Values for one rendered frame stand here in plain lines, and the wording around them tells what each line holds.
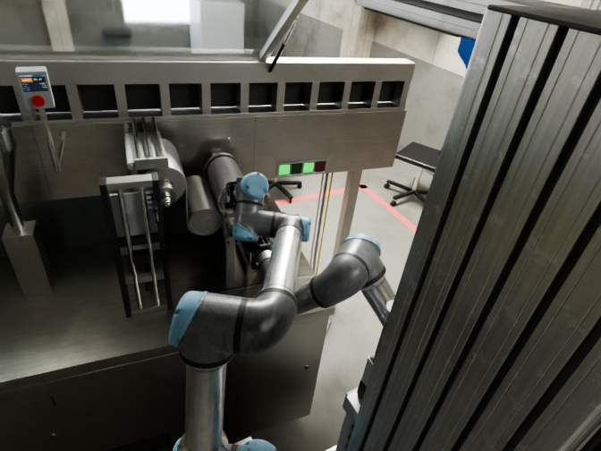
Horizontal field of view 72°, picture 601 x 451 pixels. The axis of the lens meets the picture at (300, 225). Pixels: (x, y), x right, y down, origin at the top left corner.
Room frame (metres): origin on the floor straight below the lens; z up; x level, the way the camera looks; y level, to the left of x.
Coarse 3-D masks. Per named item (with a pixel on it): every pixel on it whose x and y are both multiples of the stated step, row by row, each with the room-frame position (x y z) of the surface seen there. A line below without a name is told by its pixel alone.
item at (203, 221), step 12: (192, 180) 1.42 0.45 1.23; (204, 180) 1.45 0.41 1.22; (192, 192) 1.33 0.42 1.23; (204, 192) 1.34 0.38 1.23; (192, 204) 1.26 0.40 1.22; (204, 204) 1.25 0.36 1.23; (192, 216) 1.20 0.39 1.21; (204, 216) 1.23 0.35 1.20; (216, 216) 1.25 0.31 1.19; (192, 228) 1.21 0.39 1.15; (204, 228) 1.23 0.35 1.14; (216, 228) 1.24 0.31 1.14
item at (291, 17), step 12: (300, 0) 1.34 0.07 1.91; (288, 12) 1.41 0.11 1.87; (288, 24) 1.45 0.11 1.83; (276, 36) 1.51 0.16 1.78; (288, 36) 1.51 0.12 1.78; (204, 60) 1.58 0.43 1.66; (216, 60) 1.60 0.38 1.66; (228, 60) 1.62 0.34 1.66; (240, 60) 1.63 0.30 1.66; (252, 60) 1.66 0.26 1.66; (264, 60) 1.67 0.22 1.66; (276, 60) 1.60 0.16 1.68
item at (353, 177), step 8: (352, 176) 2.04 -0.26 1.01; (360, 176) 2.07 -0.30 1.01; (352, 184) 2.05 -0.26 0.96; (344, 192) 2.09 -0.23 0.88; (352, 192) 2.05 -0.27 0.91; (344, 200) 2.07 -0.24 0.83; (352, 200) 2.06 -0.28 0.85; (344, 208) 2.06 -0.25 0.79; (352, 208) 2.06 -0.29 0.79; (344, 216) 2.04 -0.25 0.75; (352, 216) 2.07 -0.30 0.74; (344, 224) 2.05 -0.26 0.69; (344, 232) 2.05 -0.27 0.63; (336, 240) 2.08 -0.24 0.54; (344, 240) 2.06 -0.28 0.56; (336, 248) 2.06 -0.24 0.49
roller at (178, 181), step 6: (162, 168) 1.18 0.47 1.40; (168, 168) 1.19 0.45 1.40; (162, 174) 1.18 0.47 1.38; (168, 174) 1.18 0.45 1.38; (174, 174) 1.19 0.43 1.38; (180, 174) 1.20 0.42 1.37; (174, 180) 1.19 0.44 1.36; (180, 180) 1.20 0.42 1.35; (174, 186) 1.19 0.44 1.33; (180, 186) 1.20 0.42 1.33; (180, 192) 1.20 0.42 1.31; (162, 204) 1.17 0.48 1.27
